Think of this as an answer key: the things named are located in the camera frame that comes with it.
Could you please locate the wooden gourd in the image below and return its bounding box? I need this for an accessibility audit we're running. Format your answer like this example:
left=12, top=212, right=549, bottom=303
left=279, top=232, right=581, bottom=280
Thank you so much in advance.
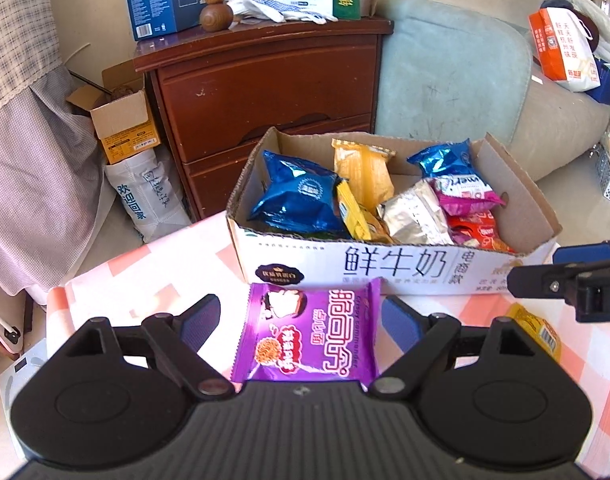
left=200, top=0, right=234, bottom=31

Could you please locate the pale bathroom scale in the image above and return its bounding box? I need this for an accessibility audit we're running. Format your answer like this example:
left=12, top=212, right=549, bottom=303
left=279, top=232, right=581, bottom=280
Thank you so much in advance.
left=0, top=337, right=48, bottom=411

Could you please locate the magenta snack packet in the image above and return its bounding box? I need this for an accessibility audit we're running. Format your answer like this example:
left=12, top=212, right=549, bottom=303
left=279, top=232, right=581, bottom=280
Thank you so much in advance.
left=430, top=177, right=506, bottom=217

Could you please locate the light blue snack packet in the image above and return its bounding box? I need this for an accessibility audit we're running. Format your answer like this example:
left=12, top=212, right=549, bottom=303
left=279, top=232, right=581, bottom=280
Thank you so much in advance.
left=407, top=139, right=478, bottom=193

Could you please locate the silver foil snack packet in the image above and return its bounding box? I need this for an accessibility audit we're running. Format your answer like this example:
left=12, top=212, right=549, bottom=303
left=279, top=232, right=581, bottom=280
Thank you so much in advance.
left=376, top=179, right=456, bottom=246

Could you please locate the pale green sofa cushion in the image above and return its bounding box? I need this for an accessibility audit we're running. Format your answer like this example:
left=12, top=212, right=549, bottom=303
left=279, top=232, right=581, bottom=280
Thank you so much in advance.
left=375, top=0, right=533, bottom=148

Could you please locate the dark wooden nightstand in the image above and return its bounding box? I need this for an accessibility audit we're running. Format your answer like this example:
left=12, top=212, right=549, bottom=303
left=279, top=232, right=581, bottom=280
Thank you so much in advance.
left=132, top=15, right=396, bottom=221

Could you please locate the purple noodle snack packet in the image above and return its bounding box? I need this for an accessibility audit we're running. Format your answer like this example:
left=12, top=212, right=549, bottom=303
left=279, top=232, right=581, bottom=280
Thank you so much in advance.
left=230, top=277, right=382, bottom=393

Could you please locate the small open cardboard box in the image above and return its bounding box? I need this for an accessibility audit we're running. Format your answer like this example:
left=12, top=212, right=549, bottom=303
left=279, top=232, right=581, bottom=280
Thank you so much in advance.
left=65, top=62, right=162, bottom=166

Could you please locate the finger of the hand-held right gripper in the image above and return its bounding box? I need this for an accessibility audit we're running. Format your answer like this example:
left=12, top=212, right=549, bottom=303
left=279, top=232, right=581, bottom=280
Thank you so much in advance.
left=507, top=261, right=593, bottom=302
left=552, top=240, right=610, bottom=267

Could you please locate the lilac checked cloth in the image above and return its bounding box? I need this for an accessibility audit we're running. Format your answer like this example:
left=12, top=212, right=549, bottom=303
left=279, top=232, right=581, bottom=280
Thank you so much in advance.
left=0, top=65, right=146, bottom=296

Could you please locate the white cardboard box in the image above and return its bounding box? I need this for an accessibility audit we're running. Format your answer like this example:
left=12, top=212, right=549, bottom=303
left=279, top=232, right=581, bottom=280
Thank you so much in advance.
left=225, top=126, right=563, bottom=295

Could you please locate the yellow snack packet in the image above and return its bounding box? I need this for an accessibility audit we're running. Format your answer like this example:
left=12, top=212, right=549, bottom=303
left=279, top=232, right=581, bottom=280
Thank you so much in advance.
left=505, top=302, right=562, bottom=361
left=336, top=180, right=393, bottom=243

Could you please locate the blue foil snack packet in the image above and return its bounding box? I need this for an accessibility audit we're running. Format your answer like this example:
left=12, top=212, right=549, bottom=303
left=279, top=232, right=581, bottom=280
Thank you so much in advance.
left=247, top=150, right=353, bottom=238

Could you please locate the dark brown round object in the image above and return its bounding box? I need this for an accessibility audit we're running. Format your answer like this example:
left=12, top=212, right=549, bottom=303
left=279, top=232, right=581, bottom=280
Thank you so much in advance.
left=577, top=12, right=602, bottom=53

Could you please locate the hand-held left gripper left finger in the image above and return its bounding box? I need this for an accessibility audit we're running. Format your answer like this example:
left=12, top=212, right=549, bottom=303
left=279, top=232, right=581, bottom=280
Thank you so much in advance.
left=60, top=294, right=236, bottom=401

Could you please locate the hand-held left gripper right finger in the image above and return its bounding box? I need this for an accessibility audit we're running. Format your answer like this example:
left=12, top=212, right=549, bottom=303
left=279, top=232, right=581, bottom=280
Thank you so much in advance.
left=369, top=295, right=550, bottom=401

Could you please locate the orange and white bag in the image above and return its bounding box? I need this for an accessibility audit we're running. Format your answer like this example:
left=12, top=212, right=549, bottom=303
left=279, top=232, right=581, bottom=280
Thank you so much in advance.
left=529, top=7, right=602, bottom=93

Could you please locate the white printed sack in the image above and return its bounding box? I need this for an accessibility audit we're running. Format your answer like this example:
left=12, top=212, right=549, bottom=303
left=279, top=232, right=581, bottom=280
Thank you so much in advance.
left=104, top=147, right=193, bottom=243

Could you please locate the blue carton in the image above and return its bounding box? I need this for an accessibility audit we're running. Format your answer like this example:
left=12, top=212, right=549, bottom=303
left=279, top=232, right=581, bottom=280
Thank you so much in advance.
left=121, top=0, right=236, bottom=42

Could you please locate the white dotted work glove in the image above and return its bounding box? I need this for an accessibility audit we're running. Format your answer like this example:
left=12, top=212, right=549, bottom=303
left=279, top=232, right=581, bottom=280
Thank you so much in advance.
left=280, top=2, right=339, bottom=24
left=224, top=0, right=291, bottom=23

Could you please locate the white metal frame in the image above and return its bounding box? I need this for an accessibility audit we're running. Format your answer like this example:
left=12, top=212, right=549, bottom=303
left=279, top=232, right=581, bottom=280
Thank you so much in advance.
left=0, top=275, right=26, bottom=361

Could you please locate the red noodle snack packet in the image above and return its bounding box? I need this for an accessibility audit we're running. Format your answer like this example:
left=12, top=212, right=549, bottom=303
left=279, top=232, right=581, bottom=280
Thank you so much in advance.
left=447, top=212, right=516, bottom=253

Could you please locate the cream croissant snack packet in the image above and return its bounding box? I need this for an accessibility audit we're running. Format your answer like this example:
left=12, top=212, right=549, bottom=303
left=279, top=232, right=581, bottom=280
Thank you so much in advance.
left=331, top=138, right=397, bottom=216

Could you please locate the pink checked tablecloth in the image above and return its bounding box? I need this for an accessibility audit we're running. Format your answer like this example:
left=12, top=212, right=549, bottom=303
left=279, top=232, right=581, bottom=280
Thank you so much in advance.
left=48, top=210, right=610, bottom=461

